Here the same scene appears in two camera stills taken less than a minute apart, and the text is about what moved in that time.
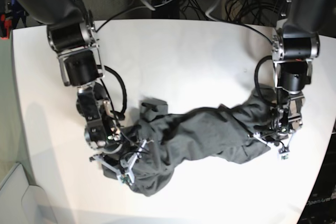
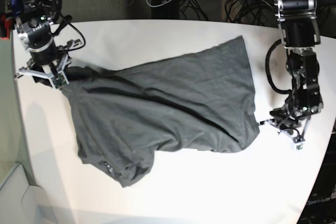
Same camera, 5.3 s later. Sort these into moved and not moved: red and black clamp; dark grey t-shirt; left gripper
Moved: left gripper; dark grey t-shirt
Not moved: red and black clamp
